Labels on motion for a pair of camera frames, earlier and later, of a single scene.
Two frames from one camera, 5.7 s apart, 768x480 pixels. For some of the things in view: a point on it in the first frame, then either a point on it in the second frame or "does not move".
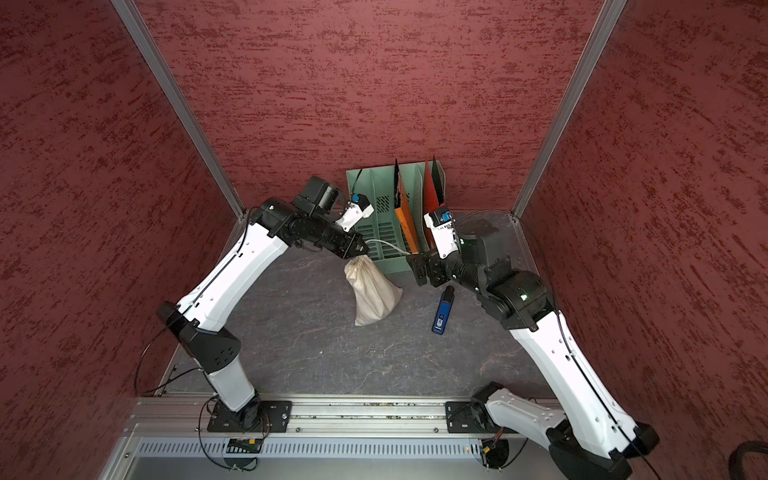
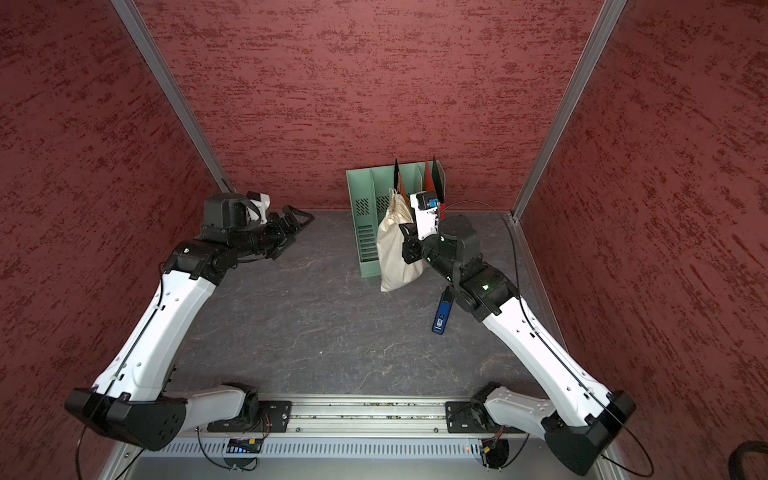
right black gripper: x=419 y=262 → x=411 y=252
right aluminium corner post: x=602 y=31 does not move
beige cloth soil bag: x=374 y=294 → x=395 y=273
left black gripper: x=347 y=250 → x=283 y=234
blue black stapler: x=442 y=315 does not move
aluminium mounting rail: x=187 y=416 does not move
